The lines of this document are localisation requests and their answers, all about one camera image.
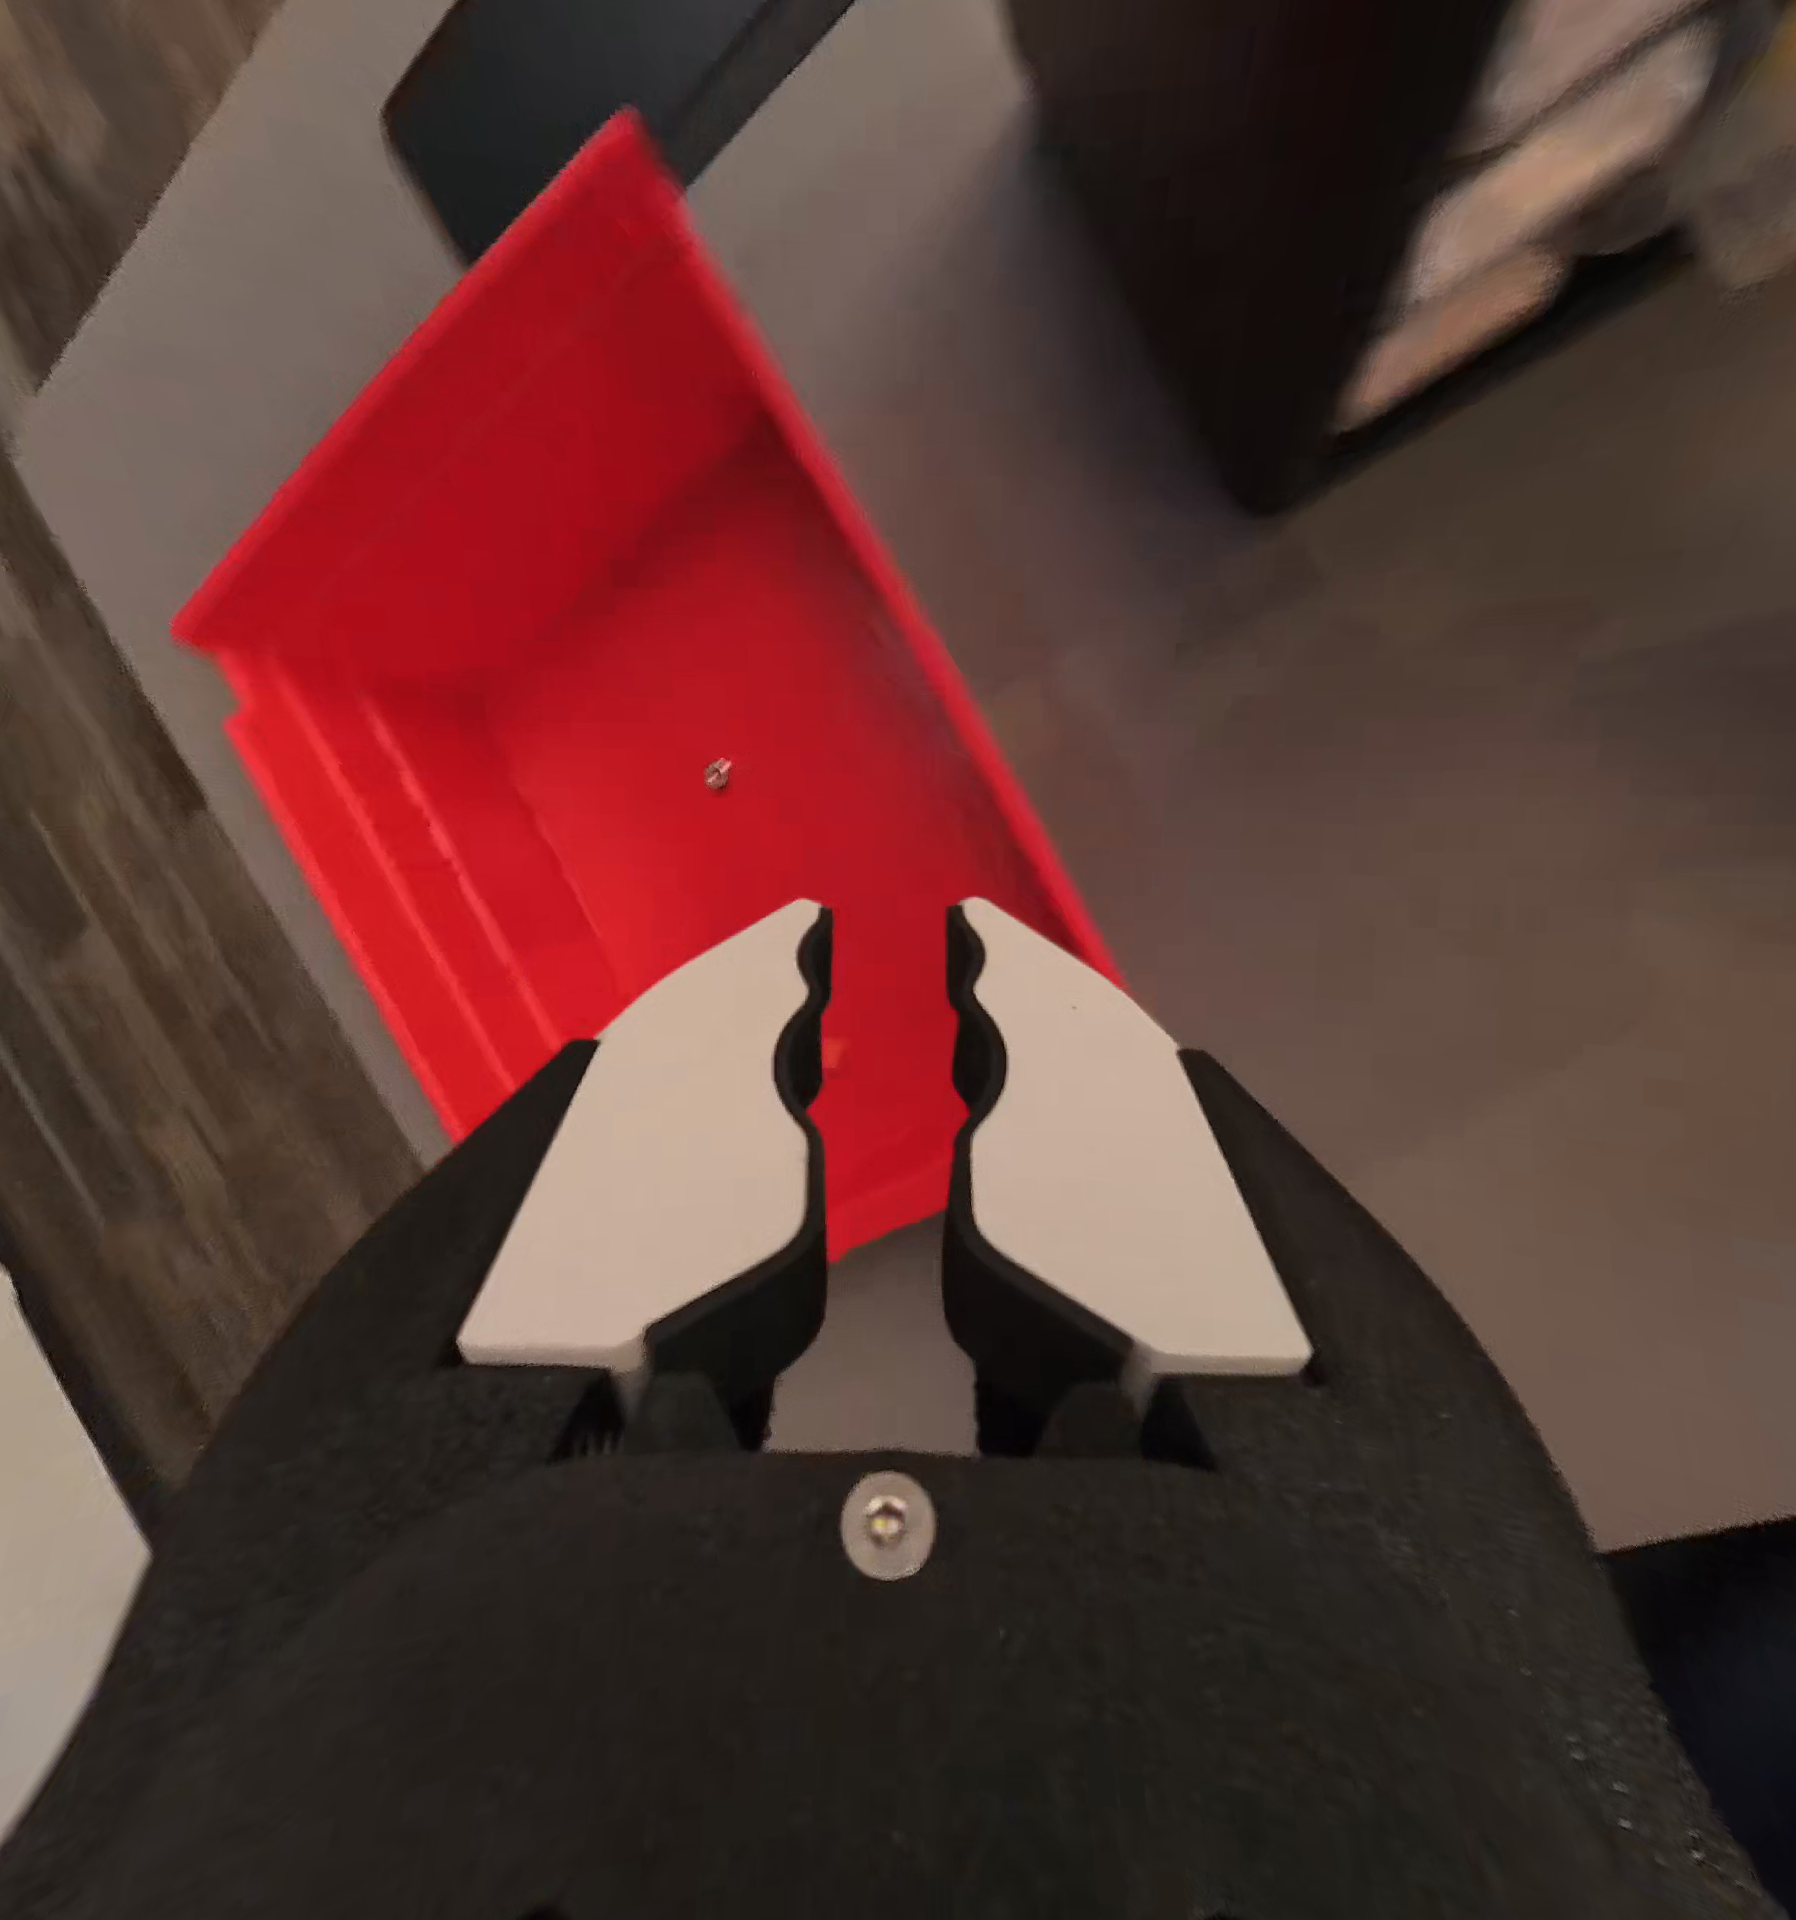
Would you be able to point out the red plastic bin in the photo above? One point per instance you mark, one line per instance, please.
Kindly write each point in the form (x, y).
(599, 600)

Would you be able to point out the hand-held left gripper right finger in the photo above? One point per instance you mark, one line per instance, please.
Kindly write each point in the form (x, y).
(1132, 1200)

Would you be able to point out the white flat panel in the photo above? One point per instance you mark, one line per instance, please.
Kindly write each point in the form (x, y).
(15, 1531)

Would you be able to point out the black flat desk mat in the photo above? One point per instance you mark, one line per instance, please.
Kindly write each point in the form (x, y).
(568, 77)

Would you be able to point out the black drawer cabinet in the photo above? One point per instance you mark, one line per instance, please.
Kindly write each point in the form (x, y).
(1259, 211)

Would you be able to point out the small metal nut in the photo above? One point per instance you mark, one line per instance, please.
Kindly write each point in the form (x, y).
(719, 775)

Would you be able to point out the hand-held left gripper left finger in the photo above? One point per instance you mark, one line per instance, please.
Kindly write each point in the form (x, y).
(645, 1200)

